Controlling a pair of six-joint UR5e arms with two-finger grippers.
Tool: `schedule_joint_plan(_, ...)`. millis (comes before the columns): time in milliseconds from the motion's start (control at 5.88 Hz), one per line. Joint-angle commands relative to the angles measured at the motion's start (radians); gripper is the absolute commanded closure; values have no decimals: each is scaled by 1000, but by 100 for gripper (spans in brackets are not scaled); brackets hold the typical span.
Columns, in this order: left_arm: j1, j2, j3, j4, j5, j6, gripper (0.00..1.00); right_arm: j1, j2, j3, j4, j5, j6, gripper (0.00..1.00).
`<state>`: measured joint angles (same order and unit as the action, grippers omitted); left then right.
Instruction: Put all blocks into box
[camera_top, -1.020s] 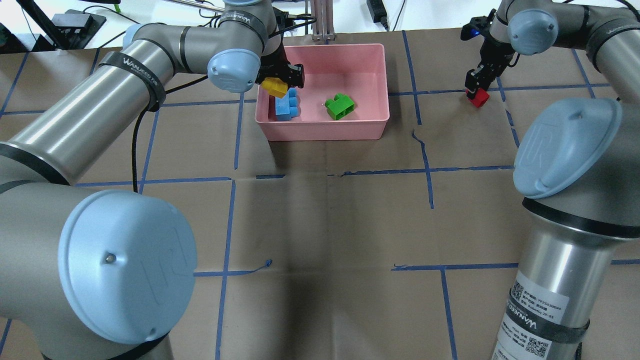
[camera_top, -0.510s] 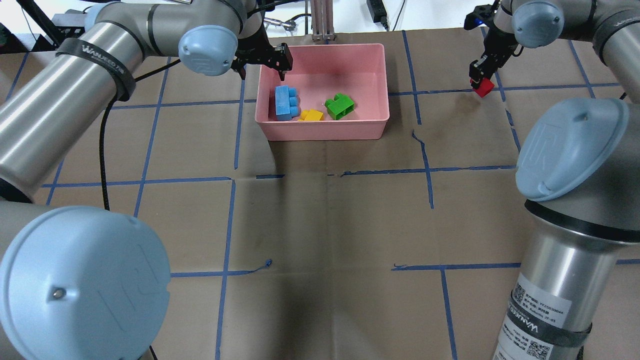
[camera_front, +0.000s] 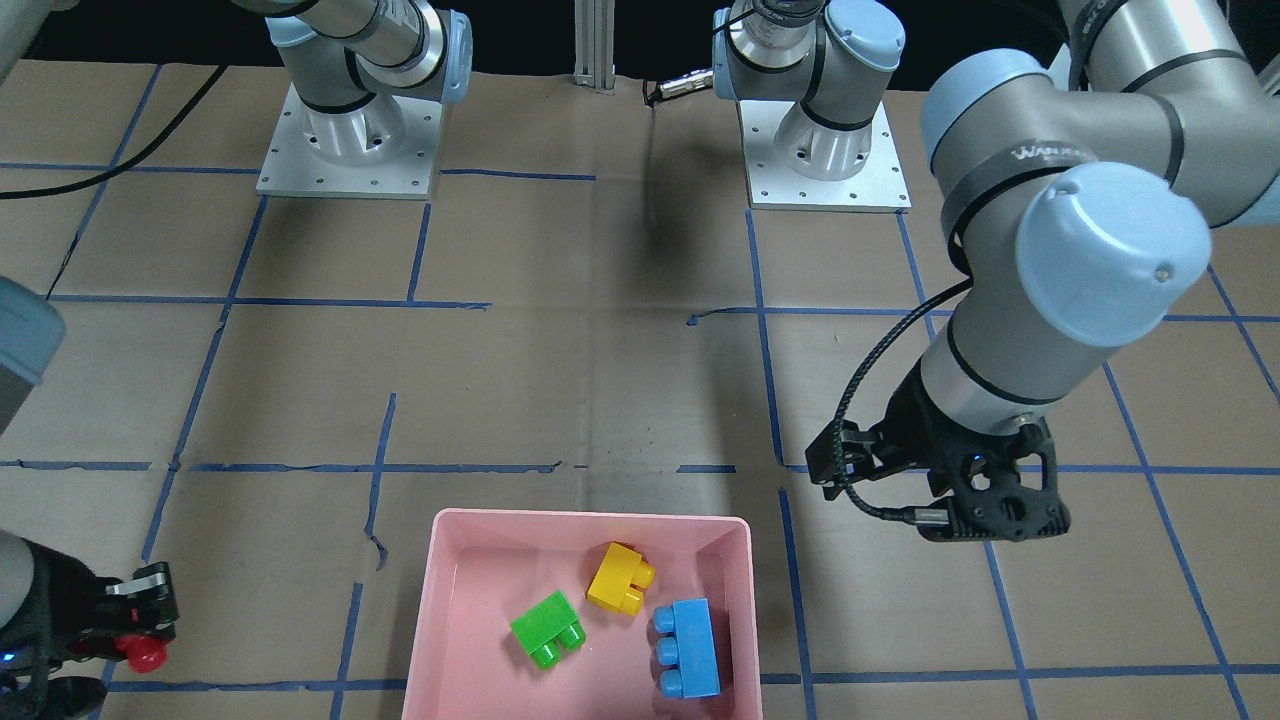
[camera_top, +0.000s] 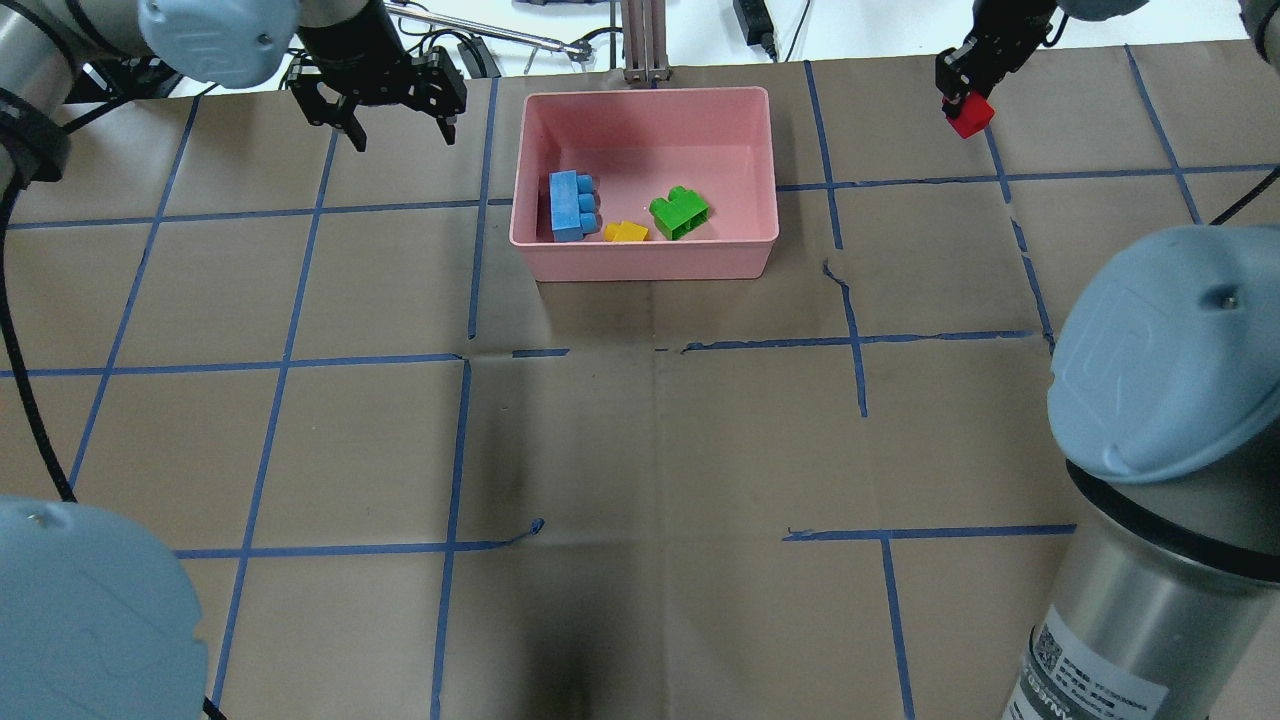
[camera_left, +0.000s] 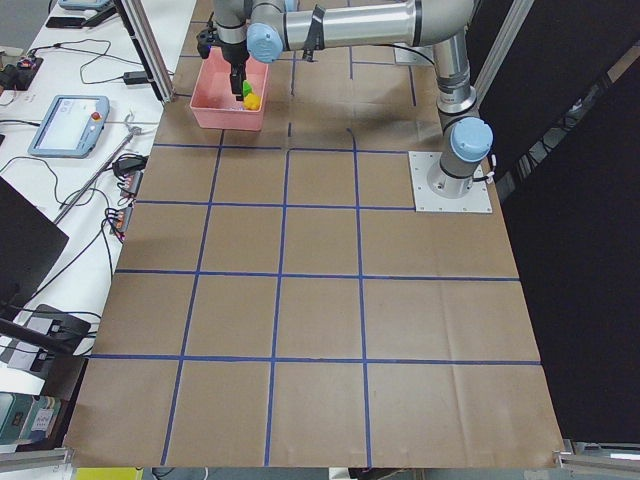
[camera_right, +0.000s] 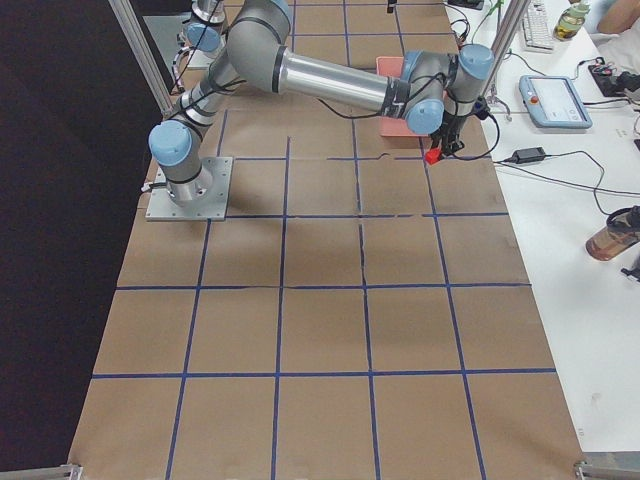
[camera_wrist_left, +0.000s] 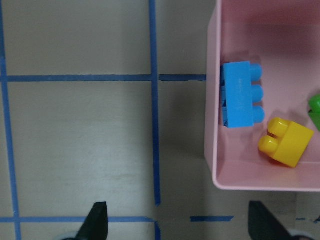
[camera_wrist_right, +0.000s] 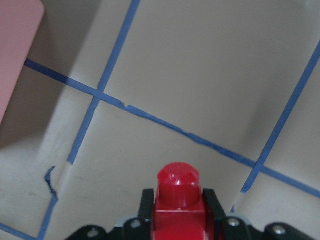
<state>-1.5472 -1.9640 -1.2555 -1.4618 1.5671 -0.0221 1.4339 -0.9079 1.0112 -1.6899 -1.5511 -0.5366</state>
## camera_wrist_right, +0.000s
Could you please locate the red toy block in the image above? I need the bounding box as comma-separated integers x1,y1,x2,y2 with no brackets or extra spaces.
152,162,208,240

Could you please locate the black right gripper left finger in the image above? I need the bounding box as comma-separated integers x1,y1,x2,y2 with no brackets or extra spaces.
68,189,155,240

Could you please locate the brown paper table cover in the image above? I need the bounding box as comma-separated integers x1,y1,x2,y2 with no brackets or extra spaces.
0,0,320,240

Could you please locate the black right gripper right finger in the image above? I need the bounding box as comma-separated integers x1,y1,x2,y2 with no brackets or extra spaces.
202,188,312,240

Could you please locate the pink plastic box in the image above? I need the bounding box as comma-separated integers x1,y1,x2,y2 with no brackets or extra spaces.
0,0,45,119

